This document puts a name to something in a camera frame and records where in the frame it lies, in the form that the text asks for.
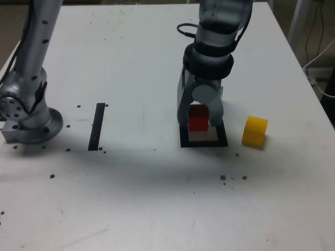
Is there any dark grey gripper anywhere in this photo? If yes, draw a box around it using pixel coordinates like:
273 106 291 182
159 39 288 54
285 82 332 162
177 68 225 129

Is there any red cube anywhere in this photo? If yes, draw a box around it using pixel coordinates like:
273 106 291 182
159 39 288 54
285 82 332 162
188 104 210 132

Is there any yellow cube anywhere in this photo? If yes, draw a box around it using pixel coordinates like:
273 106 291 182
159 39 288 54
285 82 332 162
241 116 269 151

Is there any black tape square outline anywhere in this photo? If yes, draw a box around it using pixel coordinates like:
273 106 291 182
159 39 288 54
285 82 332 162
179 122 229 148

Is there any black tape strip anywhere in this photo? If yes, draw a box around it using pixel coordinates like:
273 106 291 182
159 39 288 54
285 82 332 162
87 102 106 152

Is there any grey power strip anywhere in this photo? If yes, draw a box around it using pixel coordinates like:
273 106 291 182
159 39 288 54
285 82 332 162
303 66 335 81

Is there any white background cable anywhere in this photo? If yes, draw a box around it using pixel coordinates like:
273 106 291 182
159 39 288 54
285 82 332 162
302 38 335 98

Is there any white metal frame leg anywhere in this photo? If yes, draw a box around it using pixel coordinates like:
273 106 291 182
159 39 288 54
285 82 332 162
287 0 308 50

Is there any thin black background cable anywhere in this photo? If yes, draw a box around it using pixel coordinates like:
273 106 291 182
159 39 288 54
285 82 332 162
304 0 326 68

